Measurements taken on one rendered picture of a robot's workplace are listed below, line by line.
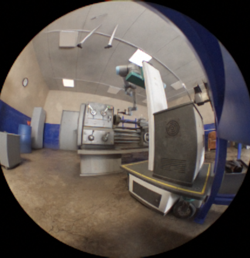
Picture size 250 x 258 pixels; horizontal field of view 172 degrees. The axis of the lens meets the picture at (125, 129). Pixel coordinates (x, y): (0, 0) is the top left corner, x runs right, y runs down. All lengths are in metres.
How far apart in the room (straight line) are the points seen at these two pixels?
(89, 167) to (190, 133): 1.41
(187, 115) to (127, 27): 2.67
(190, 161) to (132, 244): 0.61
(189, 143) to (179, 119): 0.16
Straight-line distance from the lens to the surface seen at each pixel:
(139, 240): 0.67
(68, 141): 4.74
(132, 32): 2.89
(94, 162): 1.46
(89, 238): 0.68
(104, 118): 1.51
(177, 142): 0.56
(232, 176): 1.00
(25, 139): 3.28
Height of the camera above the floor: 0.62
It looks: 8 degrees up
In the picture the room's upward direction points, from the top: 1 degrees clockwise
